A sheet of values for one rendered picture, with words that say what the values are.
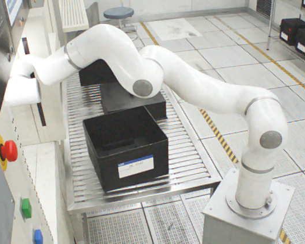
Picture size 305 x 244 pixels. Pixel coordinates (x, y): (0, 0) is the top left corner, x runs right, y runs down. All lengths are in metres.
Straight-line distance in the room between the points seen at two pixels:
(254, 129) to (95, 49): 0.50
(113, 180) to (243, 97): 0.58
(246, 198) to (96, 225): 1.23
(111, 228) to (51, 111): 1.05
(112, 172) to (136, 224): 0.97
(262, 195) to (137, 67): 0.63
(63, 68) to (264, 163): 0.69
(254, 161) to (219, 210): 0.25
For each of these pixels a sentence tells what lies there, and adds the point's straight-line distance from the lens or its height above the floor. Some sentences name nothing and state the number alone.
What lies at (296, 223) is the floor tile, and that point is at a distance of 2.35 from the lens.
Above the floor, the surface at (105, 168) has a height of 0.88.
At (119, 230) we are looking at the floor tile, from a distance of 2.23.
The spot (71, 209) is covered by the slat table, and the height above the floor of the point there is 0.76.
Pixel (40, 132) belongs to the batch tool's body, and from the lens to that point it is 1.48.
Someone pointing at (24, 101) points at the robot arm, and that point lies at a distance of 1.19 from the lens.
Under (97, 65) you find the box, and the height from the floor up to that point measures 0.88.
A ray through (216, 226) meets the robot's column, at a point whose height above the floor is 0.70.
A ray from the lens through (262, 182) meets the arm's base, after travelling 1.22.
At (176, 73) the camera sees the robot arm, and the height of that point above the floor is 1.26.
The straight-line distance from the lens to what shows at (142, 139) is 1.60.
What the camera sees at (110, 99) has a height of 0.86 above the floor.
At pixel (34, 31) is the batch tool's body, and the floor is 1.35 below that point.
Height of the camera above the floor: 1.72
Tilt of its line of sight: 34 degrees down
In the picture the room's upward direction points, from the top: 3 degrees counter-clockwise
